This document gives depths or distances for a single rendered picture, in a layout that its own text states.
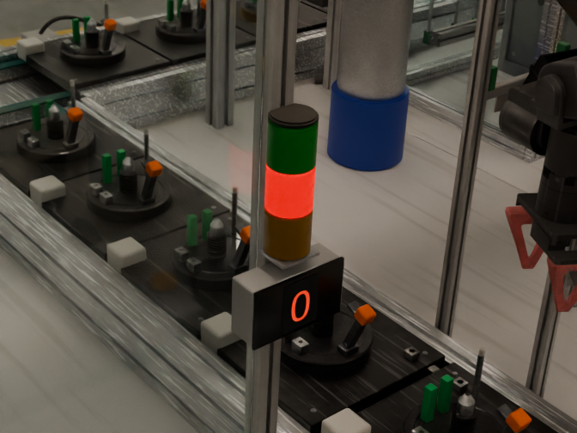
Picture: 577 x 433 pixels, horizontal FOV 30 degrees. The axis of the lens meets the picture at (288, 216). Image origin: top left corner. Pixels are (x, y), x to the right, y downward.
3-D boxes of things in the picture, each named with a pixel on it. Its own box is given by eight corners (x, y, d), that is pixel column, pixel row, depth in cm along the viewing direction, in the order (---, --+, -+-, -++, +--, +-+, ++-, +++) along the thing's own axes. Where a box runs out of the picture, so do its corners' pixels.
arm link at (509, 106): (556, 82, 109) (622, 64, 112) (488, 47, 118) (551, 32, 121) (548, 186, 115) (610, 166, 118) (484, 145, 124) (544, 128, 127)
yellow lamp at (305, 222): (319, 251, 113) (323, 210, 110) (282, 266, 110) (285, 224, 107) (289, 231, 116) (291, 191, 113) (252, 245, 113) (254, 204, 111)
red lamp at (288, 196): (323, 210, 110) (325, 167, 108) (285, 223, 107) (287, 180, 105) (292, 190, 113) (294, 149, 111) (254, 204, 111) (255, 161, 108)
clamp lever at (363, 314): (358, 347, 142) (378, 314, 137) (347, 352, 141) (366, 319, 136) (342, 326, 144) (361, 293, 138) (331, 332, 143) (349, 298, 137)
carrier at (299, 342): (444, 367, 147) (455, 290, 141) (310, 438, 133) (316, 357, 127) (327, 287, 163) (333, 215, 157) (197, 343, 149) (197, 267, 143)
